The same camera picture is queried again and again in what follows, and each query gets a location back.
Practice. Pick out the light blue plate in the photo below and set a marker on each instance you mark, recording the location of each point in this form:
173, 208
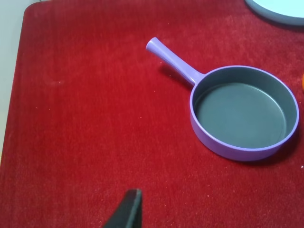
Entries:
289, 12

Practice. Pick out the purple toy frying pan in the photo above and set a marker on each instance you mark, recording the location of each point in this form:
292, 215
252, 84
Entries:
241, 113

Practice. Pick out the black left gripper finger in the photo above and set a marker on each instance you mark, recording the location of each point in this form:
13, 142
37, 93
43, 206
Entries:
128, 214

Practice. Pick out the red velvet table cloth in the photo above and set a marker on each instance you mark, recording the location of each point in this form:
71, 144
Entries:
93, 114

